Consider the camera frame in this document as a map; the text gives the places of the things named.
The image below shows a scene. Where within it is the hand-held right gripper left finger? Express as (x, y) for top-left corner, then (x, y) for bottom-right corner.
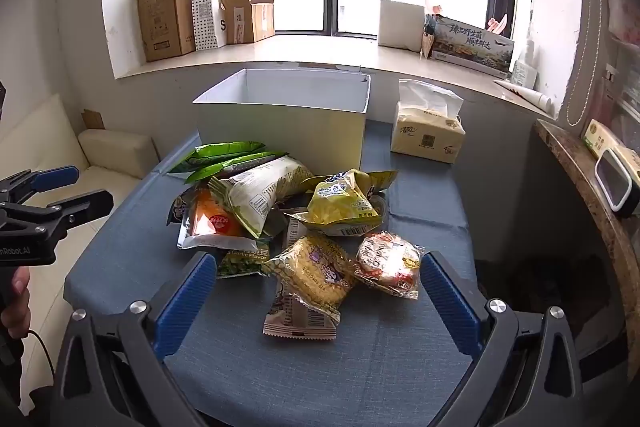
(50, 251), (218, 427)

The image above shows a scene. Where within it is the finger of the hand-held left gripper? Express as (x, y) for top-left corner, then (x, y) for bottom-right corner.
(0, 164), (81, 206)
(46, 189), (115, 239)

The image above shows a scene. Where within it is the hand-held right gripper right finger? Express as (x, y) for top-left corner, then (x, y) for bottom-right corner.
(420, 251), (586, 427)

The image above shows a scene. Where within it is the green pea snack packet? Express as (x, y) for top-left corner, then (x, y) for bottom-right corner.
(216, 239), (273, 279)

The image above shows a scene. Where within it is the round rice cracker packet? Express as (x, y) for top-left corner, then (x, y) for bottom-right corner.
(354, 231), (427, 300)

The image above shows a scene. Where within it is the orange snack packet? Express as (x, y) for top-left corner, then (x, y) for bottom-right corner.
(176, 187), (261, 250)

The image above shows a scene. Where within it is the dark snack packet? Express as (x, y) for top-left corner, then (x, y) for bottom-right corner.
(166, 187), (201, 228)

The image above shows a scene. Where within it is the beige snack packet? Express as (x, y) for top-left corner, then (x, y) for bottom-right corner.
(262, 279), (338, 340)

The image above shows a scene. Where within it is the clear corn snack packet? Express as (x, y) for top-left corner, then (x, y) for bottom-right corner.
(262, 231), (357, 325)

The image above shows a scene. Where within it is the long white green packet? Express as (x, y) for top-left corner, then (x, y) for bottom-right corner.
(207, 155), (316, 239)

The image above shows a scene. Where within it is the yellow-green snack packet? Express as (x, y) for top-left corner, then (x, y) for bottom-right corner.
(350, 168), (400, 202)

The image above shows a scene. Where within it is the yellow cartoon snack packet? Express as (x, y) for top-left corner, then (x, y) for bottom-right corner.
(287, 168), (388, 239)

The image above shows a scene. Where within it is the white storage box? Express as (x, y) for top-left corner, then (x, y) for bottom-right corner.
(192, 68), (372, 162)

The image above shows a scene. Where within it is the person's left hand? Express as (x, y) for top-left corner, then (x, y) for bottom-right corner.
(0, 264), (32, 334)

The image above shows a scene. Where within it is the beige tissue pack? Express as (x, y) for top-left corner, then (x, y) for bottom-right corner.
(390, 79), (467, 164)

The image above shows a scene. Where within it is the brown stone counter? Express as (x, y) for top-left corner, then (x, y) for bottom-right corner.
(532, 119), (640, 388)

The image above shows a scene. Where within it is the large cardboard box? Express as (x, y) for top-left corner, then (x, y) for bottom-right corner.
(136, 0), (197, 62)

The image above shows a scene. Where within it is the green and white box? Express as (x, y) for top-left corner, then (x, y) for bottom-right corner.
(582, 119), (640, 168)

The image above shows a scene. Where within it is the rolled white paper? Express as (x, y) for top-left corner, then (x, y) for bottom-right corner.
(492, 79), (556, 118)

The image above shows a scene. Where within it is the polka-dot paper bag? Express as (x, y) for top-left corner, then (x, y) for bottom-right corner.
(190, 0), (218, 52)

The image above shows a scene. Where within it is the small open cardboard box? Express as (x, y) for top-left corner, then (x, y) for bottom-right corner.
(219, 0), (276, 45)

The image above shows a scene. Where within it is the white plastic bottle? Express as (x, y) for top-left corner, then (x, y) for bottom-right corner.
(510, 42), (538, 88)

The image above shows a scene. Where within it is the landscape printed carton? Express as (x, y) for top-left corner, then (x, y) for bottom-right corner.
(430, 16), (516, 75)

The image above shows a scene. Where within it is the small brown paper bag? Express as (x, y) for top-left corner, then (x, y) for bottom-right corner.
(421, 14), (436, 59)

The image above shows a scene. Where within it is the white windowsill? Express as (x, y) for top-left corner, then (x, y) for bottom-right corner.
(115, 34), (556, 108)

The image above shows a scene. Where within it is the plain white box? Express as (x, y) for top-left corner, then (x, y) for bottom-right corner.
(377, 0), (426, 52)

